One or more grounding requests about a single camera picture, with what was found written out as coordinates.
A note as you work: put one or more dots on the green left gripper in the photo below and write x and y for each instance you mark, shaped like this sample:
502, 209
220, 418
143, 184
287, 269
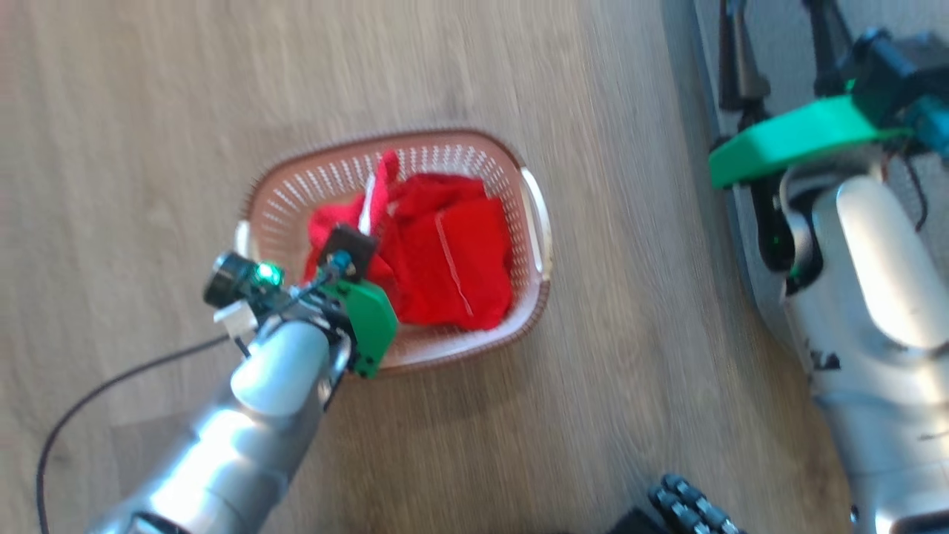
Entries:
367, 319

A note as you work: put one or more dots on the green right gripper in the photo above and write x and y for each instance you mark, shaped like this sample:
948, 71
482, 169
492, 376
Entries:
801, 137

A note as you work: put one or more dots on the red clothing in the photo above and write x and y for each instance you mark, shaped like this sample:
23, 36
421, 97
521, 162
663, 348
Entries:
452, 252

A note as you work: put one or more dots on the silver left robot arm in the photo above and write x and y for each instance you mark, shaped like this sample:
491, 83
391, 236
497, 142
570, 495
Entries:
245, 415

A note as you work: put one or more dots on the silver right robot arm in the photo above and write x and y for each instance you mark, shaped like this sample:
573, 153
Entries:
875, 297

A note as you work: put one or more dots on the black ribbed robot base wheel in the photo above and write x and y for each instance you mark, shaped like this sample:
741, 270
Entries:
689, 508

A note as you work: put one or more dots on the white basket with brown rim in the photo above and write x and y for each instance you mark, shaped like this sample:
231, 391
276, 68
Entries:
519, 222

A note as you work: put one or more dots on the grey fabric sofa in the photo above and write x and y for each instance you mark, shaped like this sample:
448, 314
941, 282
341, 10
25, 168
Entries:
786, 44

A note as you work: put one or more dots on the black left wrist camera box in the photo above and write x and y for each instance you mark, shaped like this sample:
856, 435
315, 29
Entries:
350, 248

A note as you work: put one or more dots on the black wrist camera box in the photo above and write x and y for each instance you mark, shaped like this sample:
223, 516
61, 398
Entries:
350, 248
886, 63

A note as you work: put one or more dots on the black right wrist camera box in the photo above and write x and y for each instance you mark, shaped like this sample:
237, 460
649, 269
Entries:
886, 63

